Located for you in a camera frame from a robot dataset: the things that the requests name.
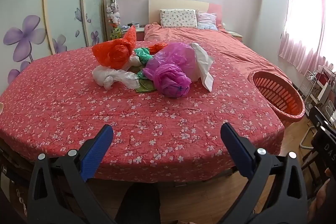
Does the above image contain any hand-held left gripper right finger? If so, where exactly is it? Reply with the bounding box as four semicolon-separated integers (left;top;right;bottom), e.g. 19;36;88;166
220;123;309;224

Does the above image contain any white wire rack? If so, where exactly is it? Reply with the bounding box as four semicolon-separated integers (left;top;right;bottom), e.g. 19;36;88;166
299;65;336;109

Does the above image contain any knotted white plastic bag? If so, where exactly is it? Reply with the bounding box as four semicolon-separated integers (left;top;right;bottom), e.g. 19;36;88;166
92;56;142;90

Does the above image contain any person's right hand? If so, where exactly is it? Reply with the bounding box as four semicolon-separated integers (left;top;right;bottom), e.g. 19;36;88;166
308;168;336;224

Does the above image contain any bed with pink duvet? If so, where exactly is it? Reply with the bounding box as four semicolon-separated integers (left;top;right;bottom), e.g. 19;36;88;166
144;24;292;83

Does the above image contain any large orange plastic bag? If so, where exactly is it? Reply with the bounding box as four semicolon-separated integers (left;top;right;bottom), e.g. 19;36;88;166
92;25;137;69

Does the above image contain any twisted small orange plastic bag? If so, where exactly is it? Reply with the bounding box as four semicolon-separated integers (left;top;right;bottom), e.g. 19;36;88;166
148;43;168;54

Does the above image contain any dark green plastic bag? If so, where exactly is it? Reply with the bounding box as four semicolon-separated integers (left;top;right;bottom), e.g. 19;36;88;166
134;48;154;80

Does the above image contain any pink plastic bag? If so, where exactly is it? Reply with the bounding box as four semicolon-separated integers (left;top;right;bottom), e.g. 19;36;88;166
143;42;202;98

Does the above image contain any yellow-green plastic bag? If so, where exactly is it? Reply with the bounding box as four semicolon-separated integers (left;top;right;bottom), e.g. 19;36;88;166
135;78;155;93

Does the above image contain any beige nightstand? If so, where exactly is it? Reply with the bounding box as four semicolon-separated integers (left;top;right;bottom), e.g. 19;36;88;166
227;30;243;42

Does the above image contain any coral plastic laundry basket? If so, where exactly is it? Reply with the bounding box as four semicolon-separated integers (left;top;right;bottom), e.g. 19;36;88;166
252;70;305;127

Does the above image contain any pink and white nightstand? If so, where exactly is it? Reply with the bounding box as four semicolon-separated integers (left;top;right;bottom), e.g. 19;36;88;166
121;27;145;42

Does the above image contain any green plush toy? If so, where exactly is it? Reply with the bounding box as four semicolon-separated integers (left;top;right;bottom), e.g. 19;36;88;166
110;26;123;39

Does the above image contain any flower-print sliding wardrobe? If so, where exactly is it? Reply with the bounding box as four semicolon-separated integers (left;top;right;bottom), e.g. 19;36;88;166
0;0;108;88

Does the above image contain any striped pink pillow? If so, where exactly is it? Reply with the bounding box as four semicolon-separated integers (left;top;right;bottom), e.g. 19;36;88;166
196;12;218;30

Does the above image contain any red floral bedspread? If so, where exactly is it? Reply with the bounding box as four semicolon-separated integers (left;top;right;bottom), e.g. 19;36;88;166
0;40;285;184

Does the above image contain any clear tube of plush toys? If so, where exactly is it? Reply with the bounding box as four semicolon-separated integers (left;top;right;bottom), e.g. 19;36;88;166
106;0;122;29

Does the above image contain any floral white pillow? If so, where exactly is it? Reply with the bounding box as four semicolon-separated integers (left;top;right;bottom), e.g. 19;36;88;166
160;9;198;29

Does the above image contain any pink curtain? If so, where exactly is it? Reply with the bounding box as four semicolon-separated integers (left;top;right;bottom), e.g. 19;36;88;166
278;0;336;75

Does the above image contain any white metal tube frame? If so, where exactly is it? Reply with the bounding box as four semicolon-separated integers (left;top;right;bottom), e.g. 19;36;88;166
300;126;315;149

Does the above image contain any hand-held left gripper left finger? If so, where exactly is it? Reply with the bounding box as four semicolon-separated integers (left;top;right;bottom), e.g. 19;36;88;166
26;124;117;224

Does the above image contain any beige and pink headboard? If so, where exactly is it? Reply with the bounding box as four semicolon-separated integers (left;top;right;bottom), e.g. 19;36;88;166
148;0;223;26

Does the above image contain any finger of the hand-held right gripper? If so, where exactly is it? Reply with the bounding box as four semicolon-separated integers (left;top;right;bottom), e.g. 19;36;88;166
308;106;328;127

